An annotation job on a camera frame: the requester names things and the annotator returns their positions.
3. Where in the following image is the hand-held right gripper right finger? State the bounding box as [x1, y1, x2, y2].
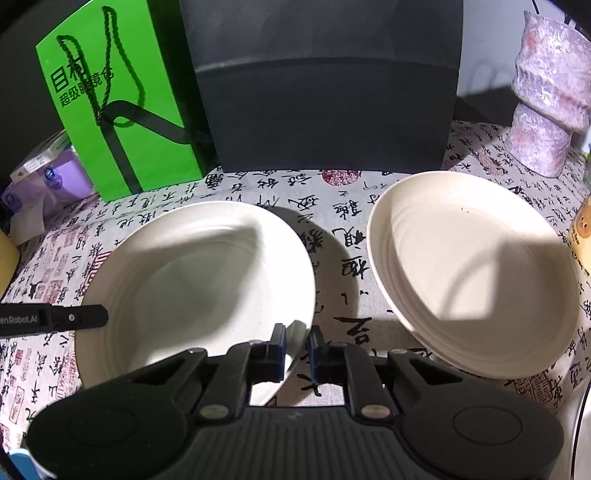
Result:
[308, 325, 467, 423]

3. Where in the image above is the black paper bag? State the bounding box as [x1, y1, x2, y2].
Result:
[178, 0, 464, 172]

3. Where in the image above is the yellow mug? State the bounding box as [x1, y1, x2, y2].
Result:
[567, 194, 591, 280]

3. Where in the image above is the purple ceramic vase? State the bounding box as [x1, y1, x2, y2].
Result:
[504, 10, 591, 178]

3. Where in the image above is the yellow thermos jug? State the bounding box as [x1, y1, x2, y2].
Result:
[0, 228, 21, 301]

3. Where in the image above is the small white box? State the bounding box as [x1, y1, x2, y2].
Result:
[11, 129, 75, 182]

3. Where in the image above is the green paper bag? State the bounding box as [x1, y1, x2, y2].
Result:
[36, 0, 218, 202]

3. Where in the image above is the blue bowl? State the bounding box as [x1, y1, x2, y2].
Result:
[7, 449, 40, 480]

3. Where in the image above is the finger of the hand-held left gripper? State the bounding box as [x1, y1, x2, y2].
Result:
[39, 304, 110, 330]

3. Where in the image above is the cream plate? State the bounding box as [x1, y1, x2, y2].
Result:
[367, 171, 581, 380]
[75, 202, 317, 407]

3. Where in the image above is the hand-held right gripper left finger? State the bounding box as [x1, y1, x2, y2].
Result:
[124, 324, 287, 423]

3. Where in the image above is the calligraphy printed tablecloth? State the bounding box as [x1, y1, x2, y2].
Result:
[0, 117, 591, 444]

